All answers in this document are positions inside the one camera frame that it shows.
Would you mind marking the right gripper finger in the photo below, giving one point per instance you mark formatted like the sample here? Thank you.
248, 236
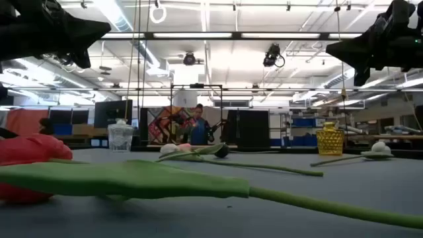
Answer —
361, 75
357, 53

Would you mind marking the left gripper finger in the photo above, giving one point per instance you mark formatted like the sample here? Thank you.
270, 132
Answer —
81, 59
82, 34

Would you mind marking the white artificial tulip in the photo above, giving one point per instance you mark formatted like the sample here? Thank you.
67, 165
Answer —
168, 148
380, 147

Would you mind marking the red artificial tulip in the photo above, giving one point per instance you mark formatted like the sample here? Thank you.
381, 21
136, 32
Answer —
132, 180

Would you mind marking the pink artificial tulip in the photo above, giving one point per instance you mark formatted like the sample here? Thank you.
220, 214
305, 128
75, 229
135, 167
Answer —
185, 147

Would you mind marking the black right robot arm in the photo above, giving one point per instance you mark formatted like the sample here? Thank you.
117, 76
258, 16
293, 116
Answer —
420, 10

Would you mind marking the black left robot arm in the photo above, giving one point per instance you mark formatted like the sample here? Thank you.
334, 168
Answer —
5, 133

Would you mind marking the yellow glass vase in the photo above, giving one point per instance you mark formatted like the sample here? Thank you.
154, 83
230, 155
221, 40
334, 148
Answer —
330, 142

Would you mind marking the clear glass vase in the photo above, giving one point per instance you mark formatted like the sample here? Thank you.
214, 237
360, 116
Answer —
120, 139

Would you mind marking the black computer monitor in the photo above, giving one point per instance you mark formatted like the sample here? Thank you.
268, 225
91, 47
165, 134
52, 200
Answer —
110, 114

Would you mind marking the person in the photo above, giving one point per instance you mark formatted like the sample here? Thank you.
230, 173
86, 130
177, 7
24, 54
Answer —
200, 130
46, 127

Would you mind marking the orange fabric partition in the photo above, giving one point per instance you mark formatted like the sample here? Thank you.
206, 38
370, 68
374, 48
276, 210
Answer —
23, 120

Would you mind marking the blue storage bins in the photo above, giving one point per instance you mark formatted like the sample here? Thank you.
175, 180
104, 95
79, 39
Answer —
304, 140

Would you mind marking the black rig beam with lights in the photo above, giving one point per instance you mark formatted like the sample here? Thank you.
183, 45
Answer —
236, 35

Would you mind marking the large black panel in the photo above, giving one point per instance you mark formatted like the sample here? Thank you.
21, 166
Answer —
251, 129

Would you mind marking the blue table mat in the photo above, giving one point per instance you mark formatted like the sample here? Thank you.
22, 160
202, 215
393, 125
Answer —
297, 205

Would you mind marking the black overhead camera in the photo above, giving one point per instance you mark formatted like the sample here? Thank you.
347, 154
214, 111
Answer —
271, 54

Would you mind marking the colourful patterned wall hanging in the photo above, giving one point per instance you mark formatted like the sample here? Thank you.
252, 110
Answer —
165, 110

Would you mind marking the black aluminium table frame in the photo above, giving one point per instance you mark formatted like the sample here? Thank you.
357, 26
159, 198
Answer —
291, 150

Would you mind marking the black round ceiling camera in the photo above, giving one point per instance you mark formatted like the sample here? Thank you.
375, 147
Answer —
189, 59

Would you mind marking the black metal frame stand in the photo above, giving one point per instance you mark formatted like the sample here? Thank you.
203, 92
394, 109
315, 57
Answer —
198, 86

